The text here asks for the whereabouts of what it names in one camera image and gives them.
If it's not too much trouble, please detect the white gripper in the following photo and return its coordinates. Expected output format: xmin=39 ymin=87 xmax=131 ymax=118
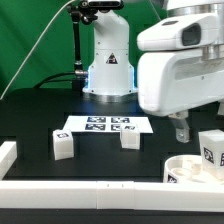
xmin=137 ymin=13 xmax=224 ymax=143

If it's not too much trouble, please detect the white round stool seat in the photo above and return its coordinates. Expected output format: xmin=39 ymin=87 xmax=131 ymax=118
xmin=163 ymin=155 xmax=224 ymax=185

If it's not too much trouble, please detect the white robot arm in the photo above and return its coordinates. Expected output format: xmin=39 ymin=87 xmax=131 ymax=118
xmin=83 ymin=0 xmax=224 ymax=143

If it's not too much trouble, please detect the white marker sheet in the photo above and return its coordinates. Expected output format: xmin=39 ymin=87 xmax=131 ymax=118
xmin=64 ymin=116 xmax=153 ymax=133

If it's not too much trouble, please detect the white front rail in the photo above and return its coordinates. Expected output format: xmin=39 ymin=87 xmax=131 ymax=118
xmin=0 ymin=181 xmax=224 ymax=212

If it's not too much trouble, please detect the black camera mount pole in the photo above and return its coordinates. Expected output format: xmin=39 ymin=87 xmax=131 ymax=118
xmin=66 ymin=4 xmax=85 ymax=92

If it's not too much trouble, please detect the black camera on mount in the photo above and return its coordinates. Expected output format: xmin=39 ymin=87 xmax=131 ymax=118
xmin=79 ymin=0 xmax=124 ymax=10

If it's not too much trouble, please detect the black cable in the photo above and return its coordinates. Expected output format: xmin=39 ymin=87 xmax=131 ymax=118
xmin=33 ymin=71 xmax=84 ymax=89

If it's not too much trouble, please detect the white cable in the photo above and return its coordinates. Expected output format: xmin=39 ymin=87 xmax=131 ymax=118
xmin=0 ymin=0 xmax=76 ymax=101

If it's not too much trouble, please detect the white left rail block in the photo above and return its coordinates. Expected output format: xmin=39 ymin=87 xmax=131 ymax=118
xmin=0 ymin=141 xmax=17 ymax=181

